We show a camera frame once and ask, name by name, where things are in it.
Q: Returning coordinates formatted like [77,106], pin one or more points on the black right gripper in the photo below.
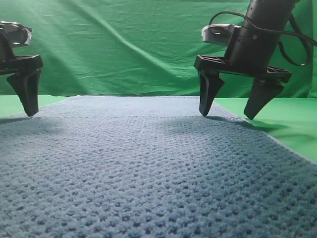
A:
[249,53]

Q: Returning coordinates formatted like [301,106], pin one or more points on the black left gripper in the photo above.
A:
[25,84]

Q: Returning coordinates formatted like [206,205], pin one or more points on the blue waffle-weave towel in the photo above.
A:
[111,167]

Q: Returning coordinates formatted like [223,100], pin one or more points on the green backdrop cloth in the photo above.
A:
[120,47]

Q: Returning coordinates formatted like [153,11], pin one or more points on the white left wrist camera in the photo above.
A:
[17,34]

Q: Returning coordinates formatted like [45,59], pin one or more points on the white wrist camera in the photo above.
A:
[17,34]
[219,33]

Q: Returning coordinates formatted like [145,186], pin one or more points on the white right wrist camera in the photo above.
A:
[219,33]

